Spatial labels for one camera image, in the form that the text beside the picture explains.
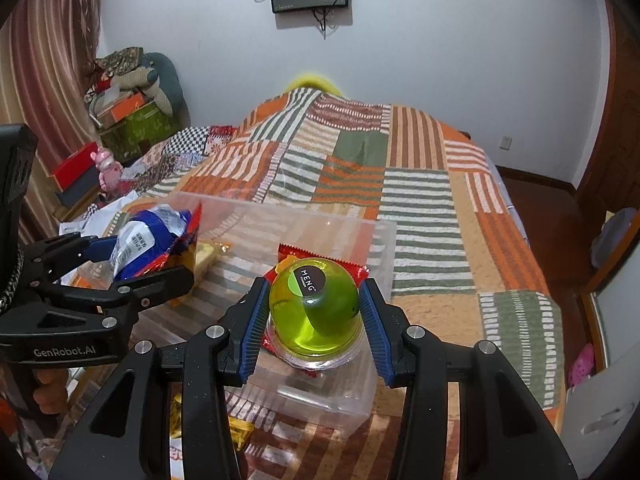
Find white cabinet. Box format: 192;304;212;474
560;270;640;451

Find striped curtain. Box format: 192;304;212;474
0;0;108;241

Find yellow round object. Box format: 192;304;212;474
285;74;343;95

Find wooden chair with grey cushion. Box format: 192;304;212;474
580;207;640;311

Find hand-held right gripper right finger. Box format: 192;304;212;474
357;278;593;480

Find pink toy rabbit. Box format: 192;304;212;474
91;147;123;192

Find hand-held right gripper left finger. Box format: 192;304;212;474
47;276;273;480

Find wooden door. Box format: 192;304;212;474
575;0;640;211

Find black monitor cable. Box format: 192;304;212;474
312;7;336;41

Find clear plastic box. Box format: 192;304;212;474
107;191;398;436

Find red box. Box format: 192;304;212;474
52;142;101;193

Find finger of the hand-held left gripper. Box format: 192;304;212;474
30;266;195;328
22;232;121;281

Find white bed sheet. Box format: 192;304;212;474
487;155;511;211

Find patchwork striped blanket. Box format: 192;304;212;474
65;87;568;480

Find orange box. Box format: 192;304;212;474
97;92;146;123

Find person's left hand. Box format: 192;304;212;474
32;367;68;413

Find pink slipper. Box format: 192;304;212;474
570;342;596;386

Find checkered cloth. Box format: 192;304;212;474
150;125;236;181

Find green jelly cup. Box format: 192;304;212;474
265;256;366;372

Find blue snack packet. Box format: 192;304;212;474
109;204;193;281

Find yellow snack packet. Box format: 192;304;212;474
192;240;236;281
227;415;256;451

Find floral fabric bundle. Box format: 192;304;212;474
95;47;161;91

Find grey box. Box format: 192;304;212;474
57;175;101;208

